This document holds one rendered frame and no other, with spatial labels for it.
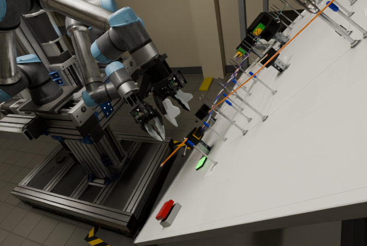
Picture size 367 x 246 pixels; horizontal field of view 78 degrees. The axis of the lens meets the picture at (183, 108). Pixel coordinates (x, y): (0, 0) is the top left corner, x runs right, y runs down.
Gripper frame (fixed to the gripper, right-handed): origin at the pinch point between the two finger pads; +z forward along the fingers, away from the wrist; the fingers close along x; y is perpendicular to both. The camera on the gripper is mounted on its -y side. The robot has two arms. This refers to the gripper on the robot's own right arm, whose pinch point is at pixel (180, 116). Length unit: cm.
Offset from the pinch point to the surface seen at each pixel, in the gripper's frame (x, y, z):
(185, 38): 234, -137, -5
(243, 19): 92, -1, -7
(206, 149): -1.0, 2.8, 13.9
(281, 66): 15.9, 30.0, 1.0
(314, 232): 0, 23, 54
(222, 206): -28.6, 24.8, 5.1
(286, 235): -4, 15, 51
